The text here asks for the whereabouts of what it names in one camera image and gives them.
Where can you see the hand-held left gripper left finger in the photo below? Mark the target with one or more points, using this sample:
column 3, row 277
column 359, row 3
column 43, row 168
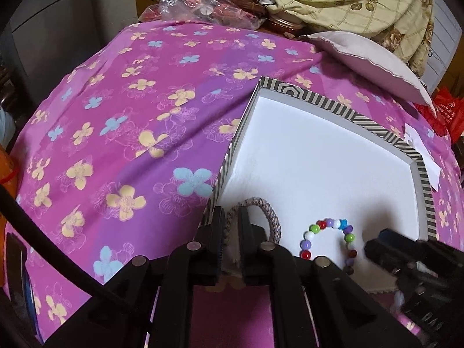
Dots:
column 218, row 250

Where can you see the red plastic bag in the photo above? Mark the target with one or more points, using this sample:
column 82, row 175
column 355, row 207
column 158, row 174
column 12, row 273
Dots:
column 446, row 108

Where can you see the white plastic bag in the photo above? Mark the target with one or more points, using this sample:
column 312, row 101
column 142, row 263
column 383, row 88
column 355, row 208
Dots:
column 6, row 127

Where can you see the clear plastic bag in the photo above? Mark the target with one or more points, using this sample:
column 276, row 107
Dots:
column 181, row 3

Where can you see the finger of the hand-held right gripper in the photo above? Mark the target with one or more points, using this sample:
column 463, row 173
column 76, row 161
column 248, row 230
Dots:
column 395, row 248

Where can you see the white paper slip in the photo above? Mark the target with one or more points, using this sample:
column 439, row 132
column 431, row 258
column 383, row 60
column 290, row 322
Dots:
column 417, row 137

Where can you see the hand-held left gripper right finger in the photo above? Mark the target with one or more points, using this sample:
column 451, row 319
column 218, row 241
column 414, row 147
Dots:
column 244, row 250

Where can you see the white slatted panel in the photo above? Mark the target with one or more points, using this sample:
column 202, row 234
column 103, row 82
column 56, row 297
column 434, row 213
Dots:
column 440, row 43

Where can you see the beige floral quilt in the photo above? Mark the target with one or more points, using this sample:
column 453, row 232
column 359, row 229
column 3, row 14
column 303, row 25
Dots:
column 344, row 3

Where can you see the orange bag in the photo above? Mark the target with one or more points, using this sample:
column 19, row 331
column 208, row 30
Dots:
column 7, row 174

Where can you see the pink floral bedsheet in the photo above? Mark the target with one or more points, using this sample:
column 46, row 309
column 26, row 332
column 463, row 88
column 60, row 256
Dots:
column 145, row 145

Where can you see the dark flat device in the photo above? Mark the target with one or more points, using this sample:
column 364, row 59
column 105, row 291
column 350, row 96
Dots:
column 18, row 279

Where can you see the pale pink pillow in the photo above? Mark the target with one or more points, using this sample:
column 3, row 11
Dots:
column 362, row 58

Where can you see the brass lidded jar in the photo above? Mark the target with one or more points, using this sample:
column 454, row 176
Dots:
column 282, row 25

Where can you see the striped white cardboard box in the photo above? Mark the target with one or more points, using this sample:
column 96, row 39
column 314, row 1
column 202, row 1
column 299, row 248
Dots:
column 319, row 159

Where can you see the grey cabinet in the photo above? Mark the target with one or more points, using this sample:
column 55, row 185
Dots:
column 72, row 25

